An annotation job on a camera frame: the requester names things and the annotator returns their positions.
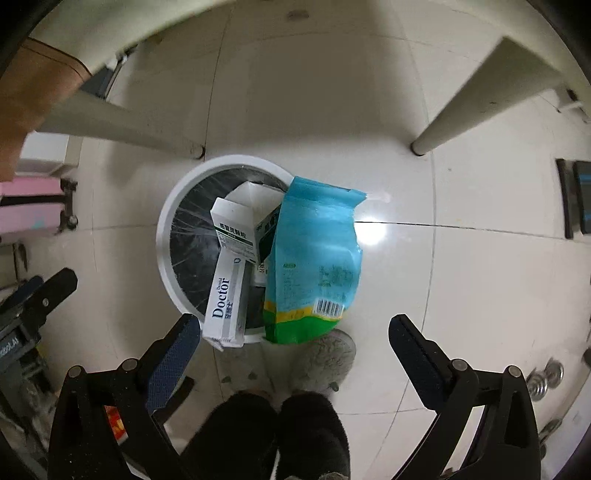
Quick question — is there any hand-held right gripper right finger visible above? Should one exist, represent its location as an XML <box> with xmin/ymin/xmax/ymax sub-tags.
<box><xmin>389</xmin><ymin>314</ymin><xmax>541</xmax><ymax>480</ymax></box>

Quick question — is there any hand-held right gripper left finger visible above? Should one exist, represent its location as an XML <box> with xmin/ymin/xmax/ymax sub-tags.
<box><xmin>48</xmin><ymin>313</ymin><xmax>202</xmax><ymax>480</ymax></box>

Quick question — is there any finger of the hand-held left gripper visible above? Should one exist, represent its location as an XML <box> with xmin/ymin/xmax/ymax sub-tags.
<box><xmin>0</xmin><ymin>276</ymin><xmax>44</xmax><ymax>319</ymax></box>
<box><xmin>23</xmin><ymin>268</ymin><xmax>78</xmax><ymax>330</ymax></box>

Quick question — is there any white grey toothpaste box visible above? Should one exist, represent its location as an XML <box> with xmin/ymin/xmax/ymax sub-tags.
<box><xmin>202</xmin><ymin>249</ymin><xmax>254</xmax><ymax>352</ymax></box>

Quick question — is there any white round trash bin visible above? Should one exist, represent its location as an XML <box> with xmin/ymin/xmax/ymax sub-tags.
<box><xmin>156</xmin><ymin>154</ymin><xmax>296</xmax><ymax>344</ymax></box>

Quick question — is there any white green medicine box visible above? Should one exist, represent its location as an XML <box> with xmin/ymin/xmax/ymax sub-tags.
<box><xmin>210</xmin><ymin>198</ymin><xmax>259</xmax><ymax>266</ymax></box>

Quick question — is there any turquoise green snack bag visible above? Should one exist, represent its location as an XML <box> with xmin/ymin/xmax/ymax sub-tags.
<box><xmin>263</xmin><ymin>175</ymin><xmax>368</xmax><ymax>346</ymax></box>

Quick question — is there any white cardboard box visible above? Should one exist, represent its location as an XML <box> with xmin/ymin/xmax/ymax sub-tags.
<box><xmin>225</xmin><ymin>180</ymin><xmax>289</xmax><ymax>222</ymax></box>

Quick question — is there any grey fuzzy slipper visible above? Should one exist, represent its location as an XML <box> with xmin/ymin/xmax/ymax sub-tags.
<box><xmin>295</xmin><ymin>329</ymin><xmax>358</xmax><ymax>398</ymax></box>
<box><xmin>217</xmin><ymin>344</ymin><xmax>289</xmax><ymax>407</ymax></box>

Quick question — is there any red yellow packet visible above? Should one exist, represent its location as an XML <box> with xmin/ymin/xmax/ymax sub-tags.
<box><xmin>104</xmin><ymin>405</ymin><xmax>129</xmax><ymax>444</ymax></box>

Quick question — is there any pink suitcase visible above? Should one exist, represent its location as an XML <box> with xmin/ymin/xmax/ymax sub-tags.
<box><xmin>0</xmin><ymin>178</ymin><xmax>79</xmax><ymax>245</ymax></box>

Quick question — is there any person's left leg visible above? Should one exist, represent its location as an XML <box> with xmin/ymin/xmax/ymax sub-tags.
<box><xmin>182</xmin><ymin>391</ymin><xmax>280</xmax><ymax>480</ymax></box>

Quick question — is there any person's leg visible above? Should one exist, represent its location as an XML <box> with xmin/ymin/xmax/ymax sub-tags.
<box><xmin>182</xmin><ymin>391</ymin><xmax>280</xmax><ymax>480</ymax></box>
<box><xmin>277</xmin><ymin>391</ymin><xmax>352</xmax><ymax>480</ymax></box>

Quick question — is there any person's right leg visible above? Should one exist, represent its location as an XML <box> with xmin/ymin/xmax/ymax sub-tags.
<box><xmin>277</xmin><ymin>391</ymin><xmax>352</xmax><ymax>480</ymax></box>

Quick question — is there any chrome dumbbell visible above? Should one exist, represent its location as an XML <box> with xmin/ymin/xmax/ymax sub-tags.
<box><xmin>526</xmin><ymin>357</ymin><xmax>566</xmax><ymax>400</ymax></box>

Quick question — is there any white storage box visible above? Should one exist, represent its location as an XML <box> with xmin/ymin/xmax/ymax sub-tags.
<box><xmin>21</xmin><ymin>134</ymin><xmax>79</xmax><ymax>178</ymax></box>

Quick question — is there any cream table leg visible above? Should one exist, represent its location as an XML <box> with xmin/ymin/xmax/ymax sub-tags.
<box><xmin>411</xmin><ymin>37</ymin><xmax>566</xmax><ymax>155</ymax></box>
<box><xmin>39</xmin><ymin>88</ymin><xmax>206</xmax><ymax>160</ymax></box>

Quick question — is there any pink brown desk mat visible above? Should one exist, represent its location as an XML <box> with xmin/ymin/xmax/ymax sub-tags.
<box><xmin>0</xmin><ymin>37</ymin><xmax>90</xmax><ymax>183</ymax></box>

